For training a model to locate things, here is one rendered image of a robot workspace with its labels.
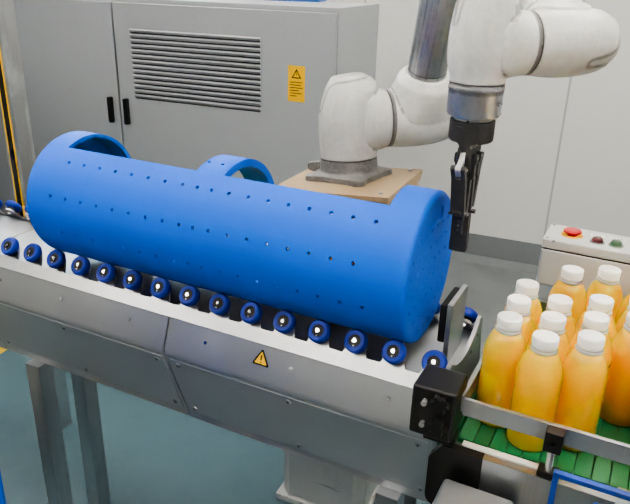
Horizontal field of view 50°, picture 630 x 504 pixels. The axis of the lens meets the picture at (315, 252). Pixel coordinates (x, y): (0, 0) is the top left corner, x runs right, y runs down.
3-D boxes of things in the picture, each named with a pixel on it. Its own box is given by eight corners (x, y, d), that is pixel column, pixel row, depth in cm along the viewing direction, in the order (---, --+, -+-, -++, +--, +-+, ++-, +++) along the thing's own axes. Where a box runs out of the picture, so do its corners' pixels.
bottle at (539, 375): (554, 436, 110) (573, 341, 103) (543, 460, 105) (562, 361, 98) (512, 421, 114) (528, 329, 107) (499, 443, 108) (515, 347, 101)
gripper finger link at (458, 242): (470, 214, 119) (469, 215, 118) (466, 251, 122) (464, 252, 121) (453, 211, 120) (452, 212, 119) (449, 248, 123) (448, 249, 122)
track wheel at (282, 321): (279, 309, 133) (275, 306, 131) (300, 314, 131) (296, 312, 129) (272, 331, 132) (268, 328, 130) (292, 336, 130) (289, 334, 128)
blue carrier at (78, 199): (120, 231, 177) (112, 121, 166) (445, 308, 141) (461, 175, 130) (32, 267, 153) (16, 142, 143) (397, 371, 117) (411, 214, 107)
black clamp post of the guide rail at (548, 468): (538, 466, 103) (546, 423, 100) (558, 473, 102) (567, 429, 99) (535, 475, 102) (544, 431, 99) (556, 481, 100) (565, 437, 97)
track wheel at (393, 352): (387, 337, 124) (384, 335, 122) (410, 343, 122) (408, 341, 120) (380, 361, 123) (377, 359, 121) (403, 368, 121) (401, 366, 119)
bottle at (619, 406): (646, 418, 115) (670, 327, 108) (625, 433, 111) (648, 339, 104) (608, 399, 120) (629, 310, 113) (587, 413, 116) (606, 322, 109)
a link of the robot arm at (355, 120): (313, 153, 191) (310, 72, 183) (375, 148, 194) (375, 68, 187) (326, 164, 176) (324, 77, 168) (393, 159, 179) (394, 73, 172)
